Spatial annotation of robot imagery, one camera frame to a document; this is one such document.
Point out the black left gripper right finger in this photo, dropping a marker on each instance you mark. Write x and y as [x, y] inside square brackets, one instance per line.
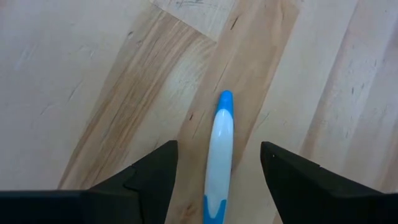
[326, 202]

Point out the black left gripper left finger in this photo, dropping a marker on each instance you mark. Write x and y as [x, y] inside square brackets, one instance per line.
[109, 205]

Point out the blue white toothbrush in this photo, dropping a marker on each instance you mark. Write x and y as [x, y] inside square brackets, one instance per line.
[220, 149]

